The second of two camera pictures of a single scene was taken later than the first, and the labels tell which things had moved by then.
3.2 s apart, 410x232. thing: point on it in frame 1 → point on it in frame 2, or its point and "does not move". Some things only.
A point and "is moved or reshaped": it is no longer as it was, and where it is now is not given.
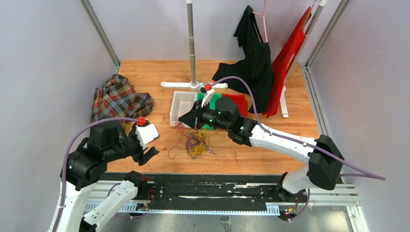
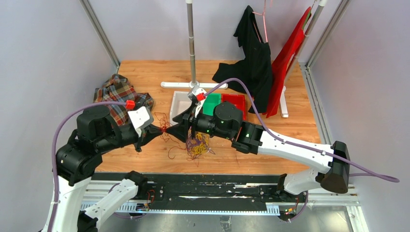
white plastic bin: (181, 103) does not move
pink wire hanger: (263, 14) does not move
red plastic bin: (240, 99) does not move
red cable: (179, 126) is moved or reshaped
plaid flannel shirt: (118, 98) does not move
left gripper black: (147, 155) → (148, 133)
